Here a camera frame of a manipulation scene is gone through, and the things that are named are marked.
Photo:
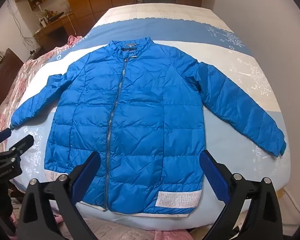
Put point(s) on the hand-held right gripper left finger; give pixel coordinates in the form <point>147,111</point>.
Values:
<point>86,177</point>

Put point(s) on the blue and white bed sheet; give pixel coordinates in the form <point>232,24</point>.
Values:
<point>165,25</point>

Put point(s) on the blue puffer jacket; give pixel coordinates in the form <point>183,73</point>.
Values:
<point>145,105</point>

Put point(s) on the pink fleece cloth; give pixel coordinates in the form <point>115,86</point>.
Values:
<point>130,233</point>

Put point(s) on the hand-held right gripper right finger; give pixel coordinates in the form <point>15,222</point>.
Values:
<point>212,177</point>

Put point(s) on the pink floral blanket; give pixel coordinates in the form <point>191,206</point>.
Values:
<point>22,80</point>

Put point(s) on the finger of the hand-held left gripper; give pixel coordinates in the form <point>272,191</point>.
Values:
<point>2,135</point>
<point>21,143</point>

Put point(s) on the wooden desk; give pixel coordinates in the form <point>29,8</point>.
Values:
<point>52,27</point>

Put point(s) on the dark wooden headboard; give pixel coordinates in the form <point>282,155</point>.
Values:
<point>5,67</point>

